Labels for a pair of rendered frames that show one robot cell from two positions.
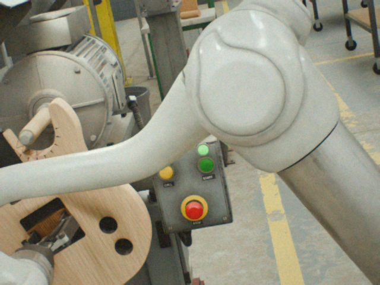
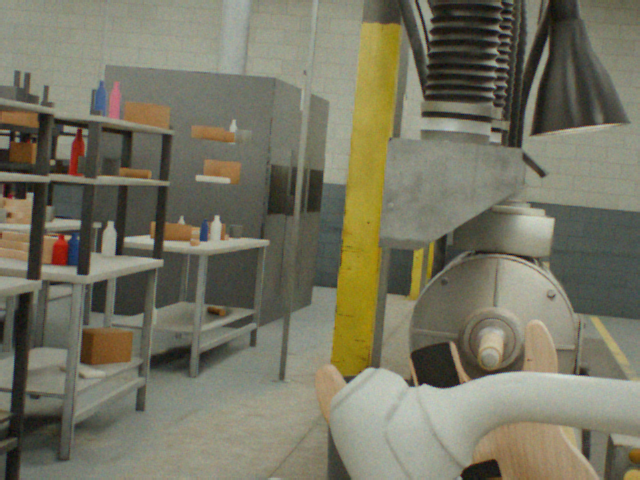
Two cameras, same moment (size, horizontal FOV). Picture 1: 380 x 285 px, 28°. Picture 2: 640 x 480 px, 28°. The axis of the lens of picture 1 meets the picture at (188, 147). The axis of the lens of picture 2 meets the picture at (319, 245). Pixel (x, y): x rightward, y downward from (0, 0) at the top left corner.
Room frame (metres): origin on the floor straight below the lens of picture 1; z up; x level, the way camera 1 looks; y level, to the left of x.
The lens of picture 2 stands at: (-0.30, 0.43, 1.47)
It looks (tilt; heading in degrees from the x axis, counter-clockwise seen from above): 3 degrees down; 4
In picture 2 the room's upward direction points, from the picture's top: 5 degrees clockwise
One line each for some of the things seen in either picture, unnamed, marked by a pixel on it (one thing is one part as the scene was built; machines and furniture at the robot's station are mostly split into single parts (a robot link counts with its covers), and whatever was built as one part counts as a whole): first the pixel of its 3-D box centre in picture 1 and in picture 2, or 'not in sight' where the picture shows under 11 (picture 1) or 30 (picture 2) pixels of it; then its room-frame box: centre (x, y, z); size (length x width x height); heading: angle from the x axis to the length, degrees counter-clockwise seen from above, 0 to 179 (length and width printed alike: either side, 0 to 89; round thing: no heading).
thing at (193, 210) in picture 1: (194, 209); not in sight; (1.58, 0.01, 0.97); 0.04 x 0.04 x 0.04; 85
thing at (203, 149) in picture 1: (203, 149); not in sight; (1.58, -0.03, 1.10); 0.03 x 0.01 x 0.03; 85
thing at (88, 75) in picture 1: (68, 92); (498, 328); (1.81, 0.26, 1.25); 0.41 x 0.27 x 0.26; 175
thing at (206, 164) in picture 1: (206, 164); not in sight; (1.59, -0.03, 1.07); 0.03 x 0.01 x 0.03; 85
